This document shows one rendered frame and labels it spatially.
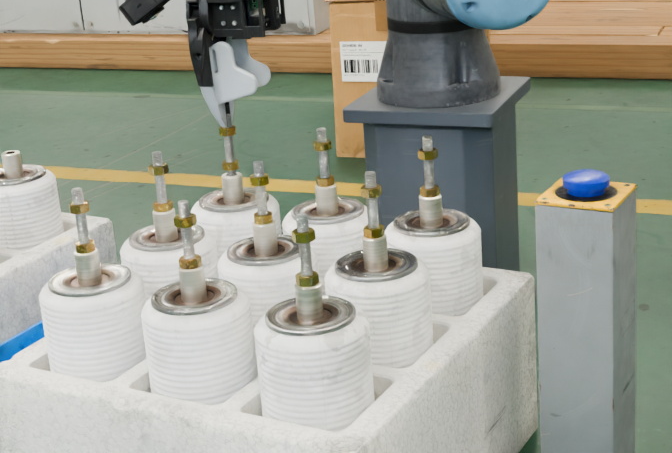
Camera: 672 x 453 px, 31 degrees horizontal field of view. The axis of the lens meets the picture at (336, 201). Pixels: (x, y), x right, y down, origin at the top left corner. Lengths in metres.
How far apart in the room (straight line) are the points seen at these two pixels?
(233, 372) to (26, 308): 0.44
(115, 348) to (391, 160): 0.49
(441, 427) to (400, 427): 0.09
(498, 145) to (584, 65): 1.38
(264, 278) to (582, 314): 0.29
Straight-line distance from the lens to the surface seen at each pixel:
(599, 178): 1.08
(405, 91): 1.46
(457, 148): 1.45
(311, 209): 1.28
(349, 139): 2.33
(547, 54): 2.87
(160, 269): 1.20
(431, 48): 1.45
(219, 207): 1.31
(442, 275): 1.19
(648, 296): 1.68
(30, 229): 1.50
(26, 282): 1.45
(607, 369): 1.11
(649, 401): 1.42
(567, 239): 1.08
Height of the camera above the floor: 0.66
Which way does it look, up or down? 18 degrees down
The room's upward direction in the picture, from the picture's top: 4 degrees counter-clockwise
